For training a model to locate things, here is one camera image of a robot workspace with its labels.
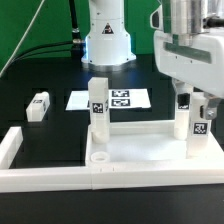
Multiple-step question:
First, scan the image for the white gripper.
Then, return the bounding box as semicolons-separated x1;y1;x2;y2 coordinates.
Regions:
154;29;224;120

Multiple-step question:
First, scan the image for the white desk top panel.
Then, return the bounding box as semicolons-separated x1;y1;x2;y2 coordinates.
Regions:
85;120;224;170

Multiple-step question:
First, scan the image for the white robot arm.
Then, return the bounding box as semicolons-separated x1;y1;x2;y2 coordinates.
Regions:
82;0;224;120

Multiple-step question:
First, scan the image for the fiducial marker sheet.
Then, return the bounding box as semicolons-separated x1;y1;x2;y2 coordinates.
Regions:
66;89;151;111

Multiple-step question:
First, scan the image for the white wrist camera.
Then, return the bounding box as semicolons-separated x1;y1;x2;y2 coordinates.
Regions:
150;6;163;30

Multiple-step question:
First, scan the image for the white cable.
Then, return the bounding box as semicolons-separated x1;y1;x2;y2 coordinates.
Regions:
0;0;46;76

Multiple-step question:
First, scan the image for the white L-shaped fence frame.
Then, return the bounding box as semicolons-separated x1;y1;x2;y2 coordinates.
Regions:
0;127;224;193

